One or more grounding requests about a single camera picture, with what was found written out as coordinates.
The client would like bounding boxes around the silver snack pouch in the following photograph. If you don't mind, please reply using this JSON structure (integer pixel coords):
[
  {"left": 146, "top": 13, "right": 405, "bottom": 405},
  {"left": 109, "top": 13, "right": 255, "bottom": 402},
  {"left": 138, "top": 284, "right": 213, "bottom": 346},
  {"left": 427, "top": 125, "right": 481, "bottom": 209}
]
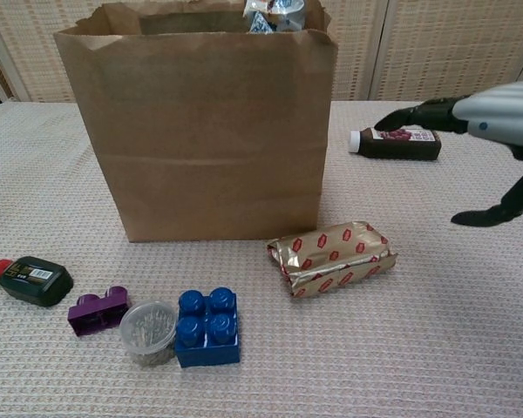
[{"left": 242, "top": 0, "right": 307, "bottom": 35}]

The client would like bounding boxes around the brown paper bag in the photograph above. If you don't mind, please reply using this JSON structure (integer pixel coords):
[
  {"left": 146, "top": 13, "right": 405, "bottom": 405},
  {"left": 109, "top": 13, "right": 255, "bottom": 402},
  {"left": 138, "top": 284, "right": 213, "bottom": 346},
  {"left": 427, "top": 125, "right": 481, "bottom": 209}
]
[{"left": 52, "top": 0, "right": 339, "bottom": 244}]

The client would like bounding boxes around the black ink bottle red cap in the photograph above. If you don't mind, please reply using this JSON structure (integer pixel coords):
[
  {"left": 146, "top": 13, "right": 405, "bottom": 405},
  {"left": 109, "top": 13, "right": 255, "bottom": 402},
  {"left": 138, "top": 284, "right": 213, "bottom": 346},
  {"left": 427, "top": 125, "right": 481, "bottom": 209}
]
[{"left": 0, "top": 256, "right": 75, "bottom": 308}]

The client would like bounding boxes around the white woven tablecloth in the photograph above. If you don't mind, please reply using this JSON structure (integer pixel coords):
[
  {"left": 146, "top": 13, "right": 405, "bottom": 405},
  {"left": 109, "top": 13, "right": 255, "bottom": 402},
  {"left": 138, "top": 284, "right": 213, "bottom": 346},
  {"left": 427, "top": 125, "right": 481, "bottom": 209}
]
[{"left": 0, "top": 98, "right": 523, "bottom": 418}]

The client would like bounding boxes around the clear round toothpick jar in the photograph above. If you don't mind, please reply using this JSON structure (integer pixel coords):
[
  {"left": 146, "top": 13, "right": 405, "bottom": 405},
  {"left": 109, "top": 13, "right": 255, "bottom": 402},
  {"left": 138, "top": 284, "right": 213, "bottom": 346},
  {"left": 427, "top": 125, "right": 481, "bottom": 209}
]
[{"left": 119, "top": 299, "right": 179, "bottom": 369}]

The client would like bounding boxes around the woven folding screen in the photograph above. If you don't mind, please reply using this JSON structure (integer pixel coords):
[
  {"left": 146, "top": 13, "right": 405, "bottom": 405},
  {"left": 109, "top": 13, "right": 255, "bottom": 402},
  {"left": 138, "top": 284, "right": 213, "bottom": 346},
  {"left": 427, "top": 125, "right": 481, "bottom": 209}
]
[{"left": 0, "top": 0, "right": 523, "bottom": 104}]

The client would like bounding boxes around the blue four-stud building block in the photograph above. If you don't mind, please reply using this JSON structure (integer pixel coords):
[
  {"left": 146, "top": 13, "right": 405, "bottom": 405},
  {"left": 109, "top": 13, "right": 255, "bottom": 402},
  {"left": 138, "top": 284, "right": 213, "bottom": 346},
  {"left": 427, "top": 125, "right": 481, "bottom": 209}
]
[{"left": 173, "top": 286, "right": 241, "bottom": 369}]

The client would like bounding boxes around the dark juice bottle white cap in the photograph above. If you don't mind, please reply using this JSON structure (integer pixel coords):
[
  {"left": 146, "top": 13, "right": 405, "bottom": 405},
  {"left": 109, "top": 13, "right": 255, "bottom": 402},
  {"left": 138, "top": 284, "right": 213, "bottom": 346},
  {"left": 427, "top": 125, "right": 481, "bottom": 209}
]
[{"left": 347, "top": 125, "right": 444, "bottom": 162}]

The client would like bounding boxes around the gold foil packet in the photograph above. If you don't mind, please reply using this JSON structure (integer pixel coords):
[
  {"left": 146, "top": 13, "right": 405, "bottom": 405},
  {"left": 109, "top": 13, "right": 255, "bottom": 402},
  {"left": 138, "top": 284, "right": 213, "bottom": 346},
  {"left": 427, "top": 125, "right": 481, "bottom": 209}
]
[{"left": 265, "top": 220, "right": 398, "bottom": 300}]

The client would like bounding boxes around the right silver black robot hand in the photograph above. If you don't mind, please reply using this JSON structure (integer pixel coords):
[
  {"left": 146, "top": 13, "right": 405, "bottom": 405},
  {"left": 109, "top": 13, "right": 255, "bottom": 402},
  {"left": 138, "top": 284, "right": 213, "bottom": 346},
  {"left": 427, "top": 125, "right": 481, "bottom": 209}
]
[{"left": 373, "top": 79, "right": 523, "bottom": 227}]

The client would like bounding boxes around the purple building block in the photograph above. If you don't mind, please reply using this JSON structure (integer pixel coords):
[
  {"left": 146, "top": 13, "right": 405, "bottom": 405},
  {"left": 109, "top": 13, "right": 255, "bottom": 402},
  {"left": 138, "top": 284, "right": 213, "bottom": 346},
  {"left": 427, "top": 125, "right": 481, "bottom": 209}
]
[{"left": 67, "top": 285, "right": 134, "bottom": 339}]

